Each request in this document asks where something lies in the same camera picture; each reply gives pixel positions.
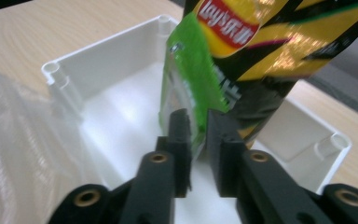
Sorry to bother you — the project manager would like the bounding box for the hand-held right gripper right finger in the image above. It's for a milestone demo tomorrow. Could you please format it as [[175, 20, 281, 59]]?
[[206, 110, 251, 199]]

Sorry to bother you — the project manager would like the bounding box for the white plastic bin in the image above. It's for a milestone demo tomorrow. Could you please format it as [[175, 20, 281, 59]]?
[[41, 13, 352, 224]]

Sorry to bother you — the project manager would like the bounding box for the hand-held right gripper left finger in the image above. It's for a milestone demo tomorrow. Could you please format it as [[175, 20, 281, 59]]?
[[157, 108, 194, 199]]

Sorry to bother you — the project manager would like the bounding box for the green snack packet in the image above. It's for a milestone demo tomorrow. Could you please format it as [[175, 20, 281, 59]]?
[[158, 12, 231, 157]]

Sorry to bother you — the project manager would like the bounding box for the yellow black chips packet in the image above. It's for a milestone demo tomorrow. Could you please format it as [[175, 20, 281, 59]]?
[[183, 0, 358, 147]]

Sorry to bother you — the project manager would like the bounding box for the clear plastic shopping bag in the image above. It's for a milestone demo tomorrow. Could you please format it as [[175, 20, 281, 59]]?
[[0, 66, 106, 224]]

